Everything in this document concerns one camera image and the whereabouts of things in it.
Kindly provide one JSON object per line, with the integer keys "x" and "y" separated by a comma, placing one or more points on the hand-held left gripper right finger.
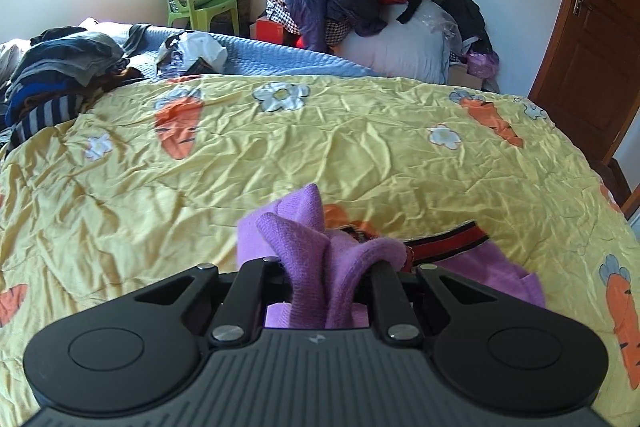
{"x": 387, "y": 287}

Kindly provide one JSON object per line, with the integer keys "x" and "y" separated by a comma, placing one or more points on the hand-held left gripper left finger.
{"x": 255, "y": 277}

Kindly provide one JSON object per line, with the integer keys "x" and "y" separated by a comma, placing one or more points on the purple sweater with red trim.
{"x": 310, "y": 247}

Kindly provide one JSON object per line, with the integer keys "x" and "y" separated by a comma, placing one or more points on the pile of dark folded clothes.
{"x": 60, "y": 67}

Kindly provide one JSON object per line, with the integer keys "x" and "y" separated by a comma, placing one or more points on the yellow carrot-print quilt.
{"x": 350, "y": 147}

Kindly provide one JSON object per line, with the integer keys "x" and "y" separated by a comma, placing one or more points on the blue quilted blanket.
{"x": 280, "y": 59}

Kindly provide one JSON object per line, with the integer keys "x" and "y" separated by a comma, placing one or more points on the cardboard box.
{"x": 465, "y": 77}

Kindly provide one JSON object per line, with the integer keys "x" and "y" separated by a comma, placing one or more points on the white plastic bag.
{"x": 200, "y": 49}

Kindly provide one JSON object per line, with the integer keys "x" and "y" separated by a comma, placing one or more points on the white bedding bundle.
{"x": 400, "y": 47}

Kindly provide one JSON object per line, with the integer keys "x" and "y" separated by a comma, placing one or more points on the purple plastic bag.
{"x": 482, "y": 64}

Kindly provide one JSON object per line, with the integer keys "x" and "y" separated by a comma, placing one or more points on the red box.
{"x": 270, "y": 32}

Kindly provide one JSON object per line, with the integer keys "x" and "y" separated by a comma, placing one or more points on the houndstooth cloth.
{"x": 337, "y": 32}

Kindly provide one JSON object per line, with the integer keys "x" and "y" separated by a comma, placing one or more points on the navy jacket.
{"x": 310, "y": 7}

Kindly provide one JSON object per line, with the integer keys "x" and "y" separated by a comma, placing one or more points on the black cloth bag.
{"x": 467, "y": 14}

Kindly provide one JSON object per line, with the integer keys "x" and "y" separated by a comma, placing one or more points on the brown wooden door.
{"x": 590, "y": 57}

